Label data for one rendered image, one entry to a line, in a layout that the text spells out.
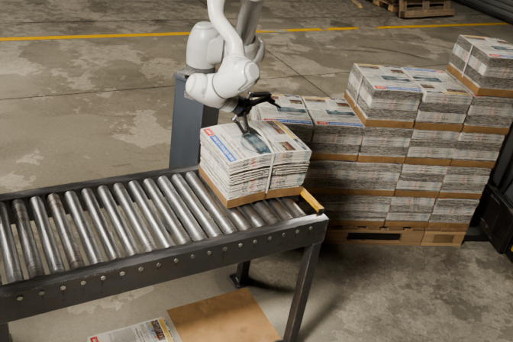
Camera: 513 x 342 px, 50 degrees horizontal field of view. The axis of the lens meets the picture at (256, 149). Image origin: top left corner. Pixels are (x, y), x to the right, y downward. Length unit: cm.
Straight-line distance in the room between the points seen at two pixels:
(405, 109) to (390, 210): 68
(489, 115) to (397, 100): 57
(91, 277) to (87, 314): 98
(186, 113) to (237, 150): 82
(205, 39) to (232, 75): 90
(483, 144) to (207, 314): 184
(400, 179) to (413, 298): 69
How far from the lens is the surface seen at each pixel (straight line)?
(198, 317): 290
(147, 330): 282
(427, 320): 324
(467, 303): 346
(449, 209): 365
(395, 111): 310
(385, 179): 331
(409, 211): 352
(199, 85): 200
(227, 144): 222
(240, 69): 190
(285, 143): 230
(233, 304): 298
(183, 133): 302
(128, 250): 203
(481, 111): 333
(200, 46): 281
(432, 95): 314
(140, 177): 240
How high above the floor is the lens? 212
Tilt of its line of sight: 29 degrees down
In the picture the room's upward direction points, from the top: 9 degrees clockwise
